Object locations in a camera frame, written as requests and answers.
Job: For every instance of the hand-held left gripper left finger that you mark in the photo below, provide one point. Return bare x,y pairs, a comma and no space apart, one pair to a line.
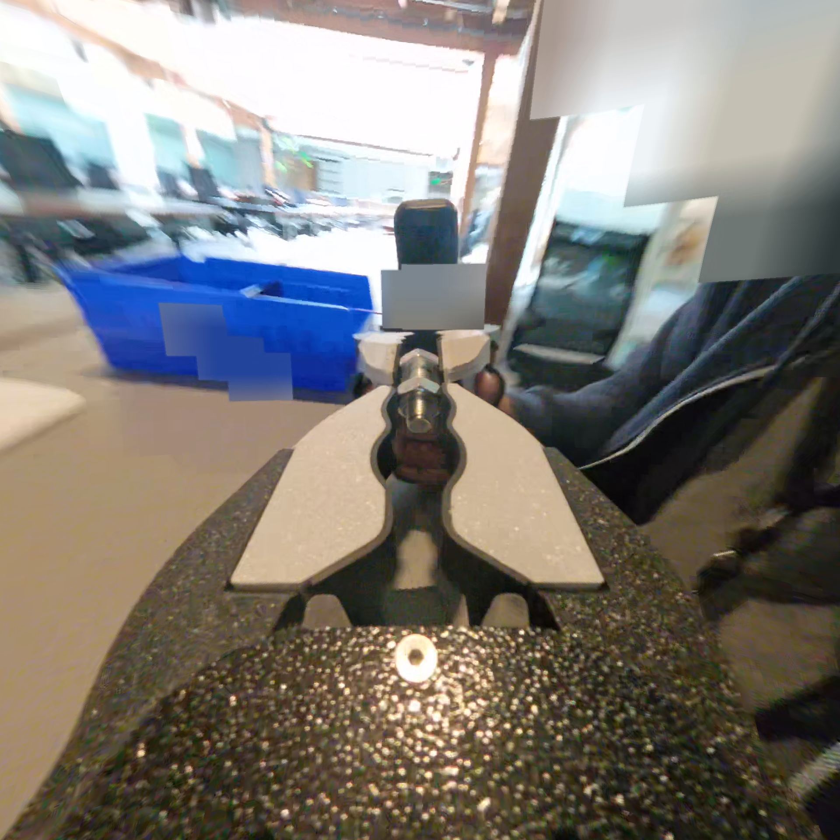
315,499

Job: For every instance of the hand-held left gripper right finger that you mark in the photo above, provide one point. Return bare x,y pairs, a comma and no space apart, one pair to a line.
518,505

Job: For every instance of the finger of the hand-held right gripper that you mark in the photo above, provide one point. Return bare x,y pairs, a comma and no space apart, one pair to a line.
469,351
377,354

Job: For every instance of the silver hex nut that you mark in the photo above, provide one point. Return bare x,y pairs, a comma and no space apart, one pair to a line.
420,386

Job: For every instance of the silver hex bolt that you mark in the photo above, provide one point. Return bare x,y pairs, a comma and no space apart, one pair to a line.
420,413

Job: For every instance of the person's right hand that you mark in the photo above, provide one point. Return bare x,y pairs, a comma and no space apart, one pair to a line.
420,459

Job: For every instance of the blue plastic bin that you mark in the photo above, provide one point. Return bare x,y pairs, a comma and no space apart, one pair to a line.
315,341

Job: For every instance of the person's navy zip jacket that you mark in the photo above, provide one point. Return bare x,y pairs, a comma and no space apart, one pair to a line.
689,459

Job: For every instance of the row of office desks and chairs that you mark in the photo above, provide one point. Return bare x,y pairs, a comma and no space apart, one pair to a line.
197,190

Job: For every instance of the pale printed poster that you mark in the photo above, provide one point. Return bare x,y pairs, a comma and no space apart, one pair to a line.
682,243

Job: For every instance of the white rounded flat pad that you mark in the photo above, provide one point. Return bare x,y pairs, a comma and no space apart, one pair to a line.
33,407

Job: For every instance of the wide brown wooden post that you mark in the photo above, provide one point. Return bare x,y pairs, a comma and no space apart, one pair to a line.
518,229

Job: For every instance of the thin brown wooden post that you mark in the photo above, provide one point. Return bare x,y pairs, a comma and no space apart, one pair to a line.
479,131

